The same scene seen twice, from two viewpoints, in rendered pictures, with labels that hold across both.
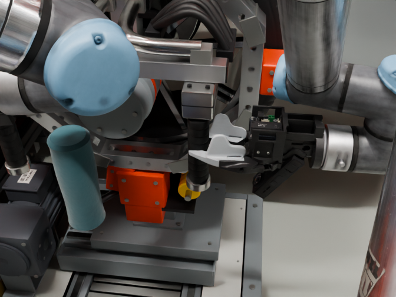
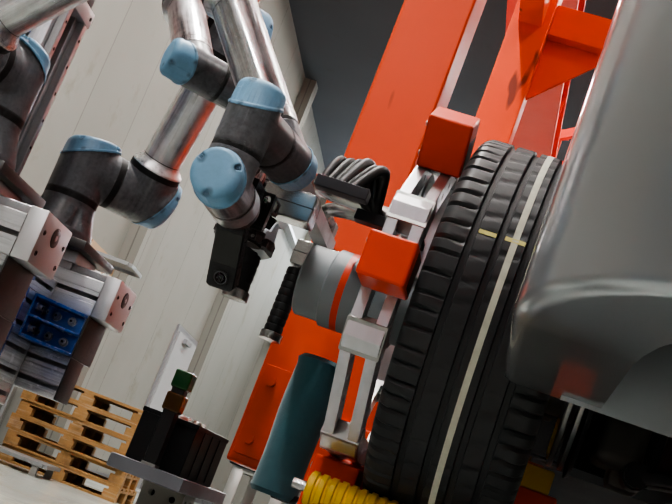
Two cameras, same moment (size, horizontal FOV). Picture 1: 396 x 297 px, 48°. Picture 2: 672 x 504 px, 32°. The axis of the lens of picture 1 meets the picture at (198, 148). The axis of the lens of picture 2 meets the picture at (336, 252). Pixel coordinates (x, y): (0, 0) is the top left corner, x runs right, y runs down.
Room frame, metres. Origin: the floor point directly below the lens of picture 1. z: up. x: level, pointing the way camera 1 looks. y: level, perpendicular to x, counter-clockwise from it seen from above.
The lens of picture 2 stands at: (0.86, -1.86, 0.47)
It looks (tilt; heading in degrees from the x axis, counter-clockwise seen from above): 12 degrees up; 95
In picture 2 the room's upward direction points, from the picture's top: 21 degrees clockwise
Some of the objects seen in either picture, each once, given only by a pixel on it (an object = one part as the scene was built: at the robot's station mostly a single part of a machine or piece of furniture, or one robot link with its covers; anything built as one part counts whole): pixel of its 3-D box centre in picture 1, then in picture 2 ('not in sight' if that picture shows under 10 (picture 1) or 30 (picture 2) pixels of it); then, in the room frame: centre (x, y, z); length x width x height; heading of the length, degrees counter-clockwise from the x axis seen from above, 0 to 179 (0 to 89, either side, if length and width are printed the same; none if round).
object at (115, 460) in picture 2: not in sight; (170, 480); (0.48, 0.83, 0.44); 0.43 x 0.17 x 0.03; 83
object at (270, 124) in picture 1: (283, 140); (244, 212); (0.57, -0.14, 0.86); 0.12 x 0.08 x 0.09; 84
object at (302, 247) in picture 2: not in sight; (316, 259); (0.65, 0.33, 0.93); 0.09 x 0.05 x 0.05; 173
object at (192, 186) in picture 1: (198, 149); (251, 254); (0.58, 0.00, 0.83); 0.04 x 0.04 x 0.16
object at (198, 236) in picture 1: (160, 188); not in sight; (1.00, 0.12, 0.32); 0.40 x 0.30 x 0.28; 83
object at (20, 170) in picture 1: (7, 135); (283, 302); (0.62, 0.34, 0.83); 0.04 x 0.04 x 0.16
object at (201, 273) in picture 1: (147, 226); not in sight; (1.01, 0.18, 0.13); 0.50 x 0.36 x 0.10; 83
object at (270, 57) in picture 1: (282, 72); (388, 264); (0.80, -0.17, 0.85); 0.09 x 0.08 x 0.07; 83
